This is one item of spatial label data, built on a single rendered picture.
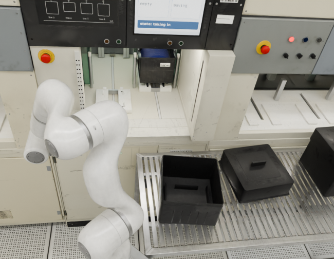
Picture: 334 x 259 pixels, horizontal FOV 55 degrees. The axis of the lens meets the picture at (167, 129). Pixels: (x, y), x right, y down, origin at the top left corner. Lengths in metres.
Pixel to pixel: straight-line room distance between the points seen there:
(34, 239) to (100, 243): 1.45
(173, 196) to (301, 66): 0.90
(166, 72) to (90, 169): 1.22
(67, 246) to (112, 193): 1.46
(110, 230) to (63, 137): 0.38
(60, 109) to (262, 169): 1.19
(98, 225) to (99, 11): 0.81
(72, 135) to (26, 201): 1.46
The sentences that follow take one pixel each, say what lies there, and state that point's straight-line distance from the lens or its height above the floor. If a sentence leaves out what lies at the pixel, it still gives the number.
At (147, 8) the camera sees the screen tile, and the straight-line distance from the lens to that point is 1.36.
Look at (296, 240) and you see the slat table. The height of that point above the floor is 0.76.
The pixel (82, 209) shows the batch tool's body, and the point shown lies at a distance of 2.26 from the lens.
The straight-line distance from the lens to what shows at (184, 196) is 1.63.
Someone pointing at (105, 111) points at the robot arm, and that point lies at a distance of 0.83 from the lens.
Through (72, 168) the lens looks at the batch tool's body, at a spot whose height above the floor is 0.63.
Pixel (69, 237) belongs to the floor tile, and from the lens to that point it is 2.41.
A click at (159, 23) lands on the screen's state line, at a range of 1.39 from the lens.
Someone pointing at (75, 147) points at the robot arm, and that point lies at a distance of 0.79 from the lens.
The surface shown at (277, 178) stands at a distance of 1.74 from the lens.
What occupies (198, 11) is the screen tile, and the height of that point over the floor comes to 1.58.
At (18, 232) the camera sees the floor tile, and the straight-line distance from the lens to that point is 2.50.
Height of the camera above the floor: 2.07
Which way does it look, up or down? 42 degrees down
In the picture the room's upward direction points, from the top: 8 degrees clockwise
